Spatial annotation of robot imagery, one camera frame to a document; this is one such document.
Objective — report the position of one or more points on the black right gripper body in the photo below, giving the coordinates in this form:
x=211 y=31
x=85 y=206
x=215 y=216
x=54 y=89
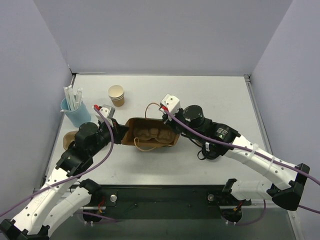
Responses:
x=172 y=124

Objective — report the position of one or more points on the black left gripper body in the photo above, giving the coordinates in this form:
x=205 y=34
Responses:
x=116 y=132

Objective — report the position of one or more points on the green paper bag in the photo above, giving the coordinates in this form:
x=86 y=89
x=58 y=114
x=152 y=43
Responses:
x=144 y=122

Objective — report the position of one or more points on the single brown pulp cup carrier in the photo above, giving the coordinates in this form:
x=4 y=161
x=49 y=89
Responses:
x=164 y=136

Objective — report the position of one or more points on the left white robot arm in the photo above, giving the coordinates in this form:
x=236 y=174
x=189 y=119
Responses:
x=44 y=213

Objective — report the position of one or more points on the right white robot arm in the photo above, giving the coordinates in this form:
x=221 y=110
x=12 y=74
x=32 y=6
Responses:
x=284 y=182

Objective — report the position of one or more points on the light blue straw holder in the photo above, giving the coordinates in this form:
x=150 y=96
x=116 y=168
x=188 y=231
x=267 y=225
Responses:
x=77 y=117

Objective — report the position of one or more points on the stack of brown paper cups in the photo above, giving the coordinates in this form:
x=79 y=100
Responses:
x=117 y=95

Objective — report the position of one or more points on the stack of black lids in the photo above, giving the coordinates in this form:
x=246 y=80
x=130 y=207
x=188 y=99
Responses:
x=203 y=154

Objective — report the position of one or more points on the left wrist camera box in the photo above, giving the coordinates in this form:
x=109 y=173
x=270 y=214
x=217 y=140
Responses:
x=104 y=112

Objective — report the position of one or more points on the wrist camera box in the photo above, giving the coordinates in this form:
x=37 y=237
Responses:
x=104 y=112
x=171 y=103

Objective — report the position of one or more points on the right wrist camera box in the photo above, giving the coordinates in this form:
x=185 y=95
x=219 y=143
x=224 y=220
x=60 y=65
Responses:
x=171 y=103

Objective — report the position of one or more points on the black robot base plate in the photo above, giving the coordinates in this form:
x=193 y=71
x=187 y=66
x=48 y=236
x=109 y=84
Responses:
x=115 y=203

